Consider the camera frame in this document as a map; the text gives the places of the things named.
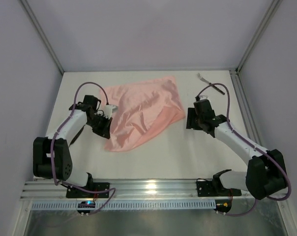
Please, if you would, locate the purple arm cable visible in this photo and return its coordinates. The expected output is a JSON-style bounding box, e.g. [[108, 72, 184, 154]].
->
[[51, 82, 116, 216], [196, 83, 292, 217]]

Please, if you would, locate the aluminium right side rail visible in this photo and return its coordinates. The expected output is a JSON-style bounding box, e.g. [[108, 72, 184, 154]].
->
[[229, 70, 265, 146]]

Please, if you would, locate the left controller board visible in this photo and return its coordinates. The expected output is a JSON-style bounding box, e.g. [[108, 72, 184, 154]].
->
[[77, 200, 95, 215]]

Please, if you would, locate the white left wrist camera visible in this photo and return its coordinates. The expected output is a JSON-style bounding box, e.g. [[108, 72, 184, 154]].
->
[[103, 104, 118, 119]]

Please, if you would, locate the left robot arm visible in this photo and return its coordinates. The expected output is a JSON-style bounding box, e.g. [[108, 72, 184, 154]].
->
[[33, 95, 117, 191]]

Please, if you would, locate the left frame post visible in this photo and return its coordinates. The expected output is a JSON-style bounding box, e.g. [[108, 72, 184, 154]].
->
[[19, 0, 65, 75]]

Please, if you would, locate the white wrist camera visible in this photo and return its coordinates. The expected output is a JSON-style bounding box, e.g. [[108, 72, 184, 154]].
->
[[103, 104, 118, 119], [195, 95, 208, 101]]

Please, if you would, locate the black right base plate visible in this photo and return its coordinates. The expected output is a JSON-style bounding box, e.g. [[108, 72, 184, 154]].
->
[[196, 178, 242, 197]]

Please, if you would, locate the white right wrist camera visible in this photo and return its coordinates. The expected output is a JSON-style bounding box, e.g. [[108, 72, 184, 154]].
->
[[195, 95, 208, 101]]

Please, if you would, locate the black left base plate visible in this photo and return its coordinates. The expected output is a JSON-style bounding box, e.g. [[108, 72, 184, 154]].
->
[[66, 182, 110, 199]]

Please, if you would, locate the slotted cable duct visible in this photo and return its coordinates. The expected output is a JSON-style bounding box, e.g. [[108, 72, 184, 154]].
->
[[31, 199, 215, 210]]

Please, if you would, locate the frame post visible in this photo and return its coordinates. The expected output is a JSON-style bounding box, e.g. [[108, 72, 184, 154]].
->
[[19, 0, 65, 75], [236, 0, 282, 74]]

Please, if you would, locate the right controller board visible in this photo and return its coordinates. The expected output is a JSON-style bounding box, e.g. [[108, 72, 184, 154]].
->
[[214, 200, 232, 214]]

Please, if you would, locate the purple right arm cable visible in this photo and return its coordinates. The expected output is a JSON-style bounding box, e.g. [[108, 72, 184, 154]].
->
[[196, 83, 292, 217]]

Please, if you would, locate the pink satin napkin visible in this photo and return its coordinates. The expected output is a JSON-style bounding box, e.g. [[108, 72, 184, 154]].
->
[[104, 76, 185, 152]]

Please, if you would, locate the metal fork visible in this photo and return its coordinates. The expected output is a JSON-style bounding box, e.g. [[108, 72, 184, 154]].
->
[[197, 73, 225, 95]]

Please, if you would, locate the aluminium rail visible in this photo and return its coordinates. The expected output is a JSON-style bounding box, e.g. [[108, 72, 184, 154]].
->
[[20, 179, 251, 200], [229, 70, 265, 146]]

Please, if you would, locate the right frame post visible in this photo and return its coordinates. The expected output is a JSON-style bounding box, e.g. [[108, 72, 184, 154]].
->
[[236, 0, 282, 74]]

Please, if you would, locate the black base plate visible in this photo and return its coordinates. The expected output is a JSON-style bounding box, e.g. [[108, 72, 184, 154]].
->
[[66, 182, 110, 199], [196, 178, 242, 197]]

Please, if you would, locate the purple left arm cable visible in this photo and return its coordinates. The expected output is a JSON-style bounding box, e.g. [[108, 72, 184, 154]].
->
[[51, 82, 116, 216]]

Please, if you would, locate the controller board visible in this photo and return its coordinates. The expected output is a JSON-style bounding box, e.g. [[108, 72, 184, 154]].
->
[[214, 200, 232, 214], [77, 200, 95, 215]]

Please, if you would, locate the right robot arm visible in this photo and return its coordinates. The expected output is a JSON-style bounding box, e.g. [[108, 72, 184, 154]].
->
[[186, 99, 289, 200]]

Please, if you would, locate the aluminium front rail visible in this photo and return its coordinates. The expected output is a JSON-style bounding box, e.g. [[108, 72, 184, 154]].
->
[[20, 179, 251, 200]]

